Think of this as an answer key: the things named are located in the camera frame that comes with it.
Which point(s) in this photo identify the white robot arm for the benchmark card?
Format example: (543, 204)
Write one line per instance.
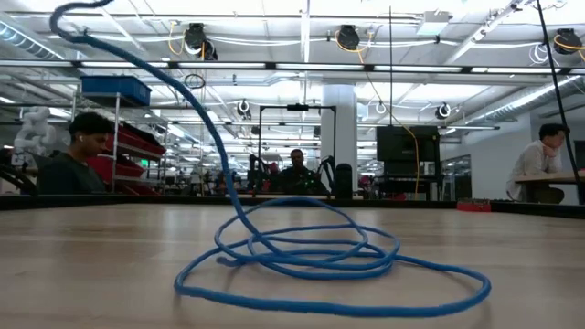
(34, 123)

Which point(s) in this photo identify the person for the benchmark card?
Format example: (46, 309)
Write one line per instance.
(297, 176)
(532, 164)
(68, 176)

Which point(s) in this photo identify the black cylindrical stand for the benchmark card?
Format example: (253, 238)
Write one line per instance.
(343, 183)

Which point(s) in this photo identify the white column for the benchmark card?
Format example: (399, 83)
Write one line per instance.
(339, 128)

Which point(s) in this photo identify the black cabinet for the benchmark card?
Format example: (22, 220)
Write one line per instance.
(402, 144)

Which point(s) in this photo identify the thin black upright pole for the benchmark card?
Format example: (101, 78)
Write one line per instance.
(390, 68)

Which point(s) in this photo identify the metal rack with red bins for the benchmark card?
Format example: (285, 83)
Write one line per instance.
(132, 139)

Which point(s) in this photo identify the red screwdriver bit set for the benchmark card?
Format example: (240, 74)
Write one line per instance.
(474, 206)

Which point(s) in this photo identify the blue plastic bin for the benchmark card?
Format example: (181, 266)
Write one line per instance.
(116, 89)

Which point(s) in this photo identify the wooden top desk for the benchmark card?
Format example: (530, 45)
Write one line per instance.
(548, 177)

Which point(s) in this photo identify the thin black slanted pole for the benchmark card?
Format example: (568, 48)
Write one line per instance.
(561, 105)

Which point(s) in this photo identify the thin black rig frame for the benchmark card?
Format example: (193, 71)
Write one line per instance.
(297, 107)

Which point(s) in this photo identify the black aluminium table frame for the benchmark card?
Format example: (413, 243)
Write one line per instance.
(137, 201)

